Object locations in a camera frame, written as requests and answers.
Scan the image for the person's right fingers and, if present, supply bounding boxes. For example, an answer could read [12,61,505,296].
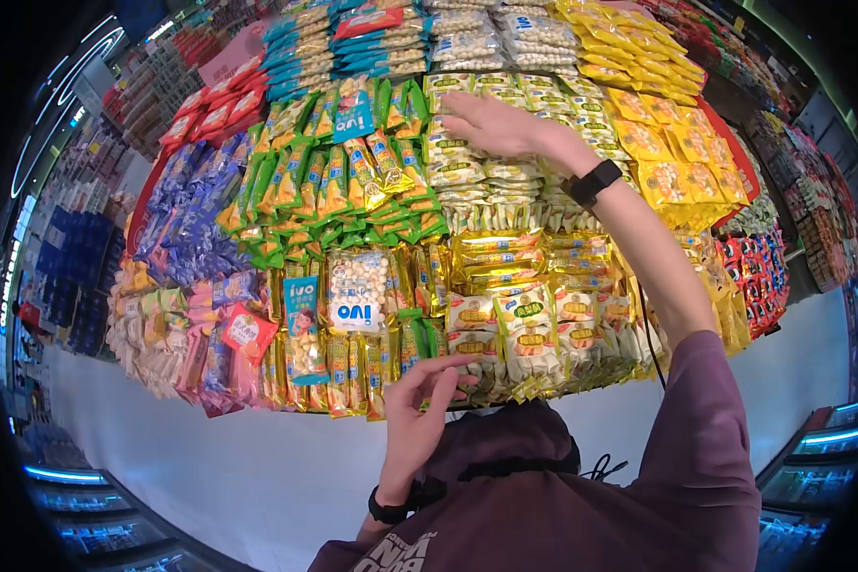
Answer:
[439,92,517,150]

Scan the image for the person's left index finger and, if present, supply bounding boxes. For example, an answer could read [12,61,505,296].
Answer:
[409,354,482,380]

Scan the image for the person's left fingers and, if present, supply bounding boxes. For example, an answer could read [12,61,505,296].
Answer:
[429,375,480,409]

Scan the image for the person's left hand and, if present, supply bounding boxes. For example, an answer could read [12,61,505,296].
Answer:
[382,354,482,506]

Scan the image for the black wrist band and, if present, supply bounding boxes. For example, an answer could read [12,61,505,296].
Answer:
[560,159,624,210]
[368,478,449,526]

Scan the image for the snack packet display stand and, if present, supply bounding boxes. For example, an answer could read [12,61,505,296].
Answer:
[106,0,792,423]

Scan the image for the person's body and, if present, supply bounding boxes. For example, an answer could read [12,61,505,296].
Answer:
[307,329,762,572]

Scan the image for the full shop shelf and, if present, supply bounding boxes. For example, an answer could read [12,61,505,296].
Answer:
[0,114,147,459]
[103,0,283,162]
[651,0,858,296]

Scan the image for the glass-top freezer chest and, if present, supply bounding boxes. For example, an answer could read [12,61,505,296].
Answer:
[754,399,858,572]
[21,461,258,572]

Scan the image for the curved ceiling light strip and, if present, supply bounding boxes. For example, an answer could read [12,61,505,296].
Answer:
[9,14,127,201]

